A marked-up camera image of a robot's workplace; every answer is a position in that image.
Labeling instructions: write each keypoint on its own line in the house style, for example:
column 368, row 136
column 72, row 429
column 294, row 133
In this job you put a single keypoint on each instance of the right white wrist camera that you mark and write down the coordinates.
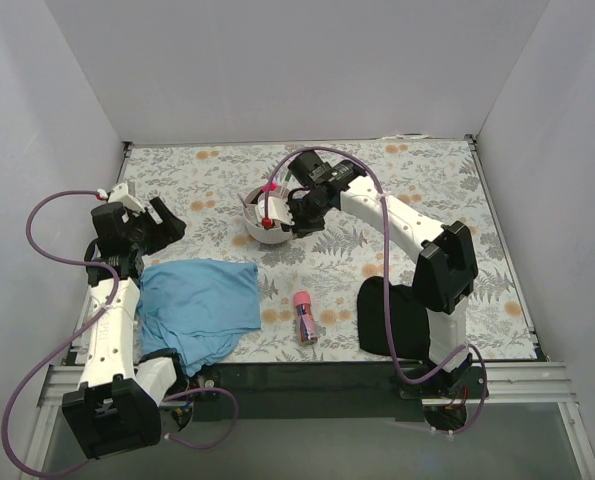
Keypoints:
column 273, row 211

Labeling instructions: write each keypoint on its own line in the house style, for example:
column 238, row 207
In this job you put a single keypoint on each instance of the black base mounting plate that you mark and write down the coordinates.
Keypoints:
column 333, row 390

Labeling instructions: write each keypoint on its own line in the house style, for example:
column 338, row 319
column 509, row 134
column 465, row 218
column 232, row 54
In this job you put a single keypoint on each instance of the pink capped glue tube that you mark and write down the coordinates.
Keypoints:
column 306, row 325

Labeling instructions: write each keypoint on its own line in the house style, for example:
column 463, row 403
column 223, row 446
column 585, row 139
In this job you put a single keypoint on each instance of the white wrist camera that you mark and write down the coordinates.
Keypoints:
column 273, row 211
column 123, row 193

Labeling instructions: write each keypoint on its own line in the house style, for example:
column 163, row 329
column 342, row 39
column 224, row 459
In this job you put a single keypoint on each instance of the light blue cloth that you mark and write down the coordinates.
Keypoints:
column 200, row 308

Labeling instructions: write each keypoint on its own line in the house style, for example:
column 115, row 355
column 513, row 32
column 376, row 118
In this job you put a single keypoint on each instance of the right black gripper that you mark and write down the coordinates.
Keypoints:
column 300, row 212

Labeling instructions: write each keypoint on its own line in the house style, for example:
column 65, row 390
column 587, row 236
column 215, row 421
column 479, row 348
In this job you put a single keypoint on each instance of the pink black highlighter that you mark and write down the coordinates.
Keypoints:
column 270, row 187

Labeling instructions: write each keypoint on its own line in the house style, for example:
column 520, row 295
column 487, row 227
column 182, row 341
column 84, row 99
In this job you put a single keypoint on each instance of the floral patterned table mat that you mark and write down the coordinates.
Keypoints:
column 439, row 179

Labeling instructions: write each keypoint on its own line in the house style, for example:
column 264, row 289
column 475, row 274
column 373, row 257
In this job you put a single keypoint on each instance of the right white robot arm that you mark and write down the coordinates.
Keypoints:
column 443, row 254

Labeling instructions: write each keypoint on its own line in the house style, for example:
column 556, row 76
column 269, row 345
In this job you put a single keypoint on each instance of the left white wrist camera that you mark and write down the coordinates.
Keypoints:
column 123, row 193

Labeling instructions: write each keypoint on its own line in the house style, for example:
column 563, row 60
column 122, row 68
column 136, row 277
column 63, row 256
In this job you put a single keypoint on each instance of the aluminium frame rail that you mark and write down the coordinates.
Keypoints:
column 508, row 382

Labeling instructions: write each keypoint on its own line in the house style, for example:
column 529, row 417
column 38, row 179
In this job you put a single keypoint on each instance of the white round divided organizer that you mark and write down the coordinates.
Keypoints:
column 273, row 236

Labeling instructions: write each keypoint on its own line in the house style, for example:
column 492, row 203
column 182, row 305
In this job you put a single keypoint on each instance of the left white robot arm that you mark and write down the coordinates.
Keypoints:
column 115, row 407

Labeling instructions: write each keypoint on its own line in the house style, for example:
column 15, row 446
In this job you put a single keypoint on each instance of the black cloth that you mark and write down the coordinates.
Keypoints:
column 408, row 320

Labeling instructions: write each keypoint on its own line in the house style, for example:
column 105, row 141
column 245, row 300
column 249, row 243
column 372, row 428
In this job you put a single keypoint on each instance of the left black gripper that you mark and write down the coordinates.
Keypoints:
column 144, row 226

